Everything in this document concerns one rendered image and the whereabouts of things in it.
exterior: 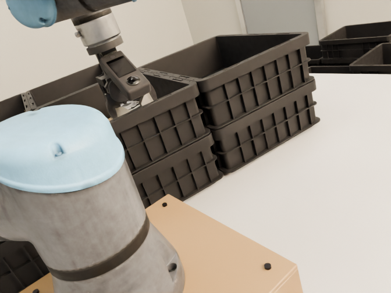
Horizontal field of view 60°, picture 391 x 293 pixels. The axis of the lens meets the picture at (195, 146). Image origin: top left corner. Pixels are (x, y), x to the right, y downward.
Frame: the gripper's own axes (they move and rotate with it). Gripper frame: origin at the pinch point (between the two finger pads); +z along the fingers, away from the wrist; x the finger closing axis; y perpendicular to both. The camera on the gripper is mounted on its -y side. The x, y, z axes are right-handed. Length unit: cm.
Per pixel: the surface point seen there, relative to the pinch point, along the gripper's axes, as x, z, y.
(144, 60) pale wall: -123, 52, 376
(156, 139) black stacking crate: 0.2, -1.0, -7.5
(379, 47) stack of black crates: -127, 31, 39
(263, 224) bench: -7.0, 15.1, -25.5
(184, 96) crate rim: -7.8, -6.6, -8.6
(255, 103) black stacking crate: -23.3, 2.6, -7.4
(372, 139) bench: -39.6, 16.2, -22.3
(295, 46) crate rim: -36.2, -5.4, -8.4
